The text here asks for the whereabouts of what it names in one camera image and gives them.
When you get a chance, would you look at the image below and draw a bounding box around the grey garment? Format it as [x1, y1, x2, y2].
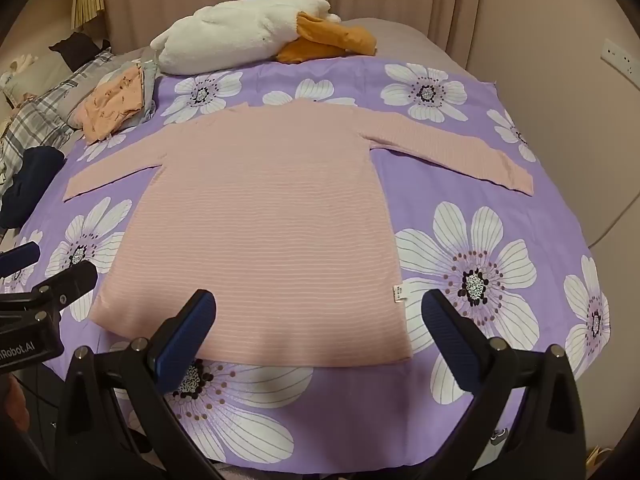
[119, 47, 162, 127]

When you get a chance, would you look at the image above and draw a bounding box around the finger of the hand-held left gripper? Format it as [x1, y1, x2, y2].
[0, 241, 42, 274]
[0, 260, 99, 321]

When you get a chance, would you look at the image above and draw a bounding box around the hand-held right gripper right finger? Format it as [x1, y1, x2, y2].
[421, 289, 587, 480]

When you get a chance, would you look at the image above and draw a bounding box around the dark navy cloth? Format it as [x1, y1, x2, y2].
[0, 146, 67, 228]

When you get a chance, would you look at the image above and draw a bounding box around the pink striped long-sleeve shirt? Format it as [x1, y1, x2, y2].
[64, 97, 535, 367]

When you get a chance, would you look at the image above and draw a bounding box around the purple floral bed sheet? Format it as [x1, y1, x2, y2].
[0, 52, 617, 480]

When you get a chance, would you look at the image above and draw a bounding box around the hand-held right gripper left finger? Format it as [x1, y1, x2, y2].
[59, 289, 226, 480]

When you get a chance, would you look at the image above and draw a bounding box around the pink bed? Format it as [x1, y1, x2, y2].
[342, 16, 463, 68]

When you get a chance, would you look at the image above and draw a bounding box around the cream patterned cloth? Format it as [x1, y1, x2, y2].
[0, 52, 40, 107]

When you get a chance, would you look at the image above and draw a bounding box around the white goose plush toy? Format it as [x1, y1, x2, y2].
[150, 0, 377, 76]

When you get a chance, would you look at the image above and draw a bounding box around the white wall socket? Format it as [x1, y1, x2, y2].
[600, 37, 639, 79]

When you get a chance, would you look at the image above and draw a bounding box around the person's left hand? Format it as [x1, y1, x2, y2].
[0, 376, 32, 441]

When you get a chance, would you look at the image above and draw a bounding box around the black cloth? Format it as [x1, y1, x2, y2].
[48, 32, 104, 72]

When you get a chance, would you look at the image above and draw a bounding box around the grey plaid blanket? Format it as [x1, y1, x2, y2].
[0, 47, 115, 196]

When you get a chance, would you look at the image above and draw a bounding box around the orange printed garment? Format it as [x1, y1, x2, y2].
[75, 66, 147, 142]

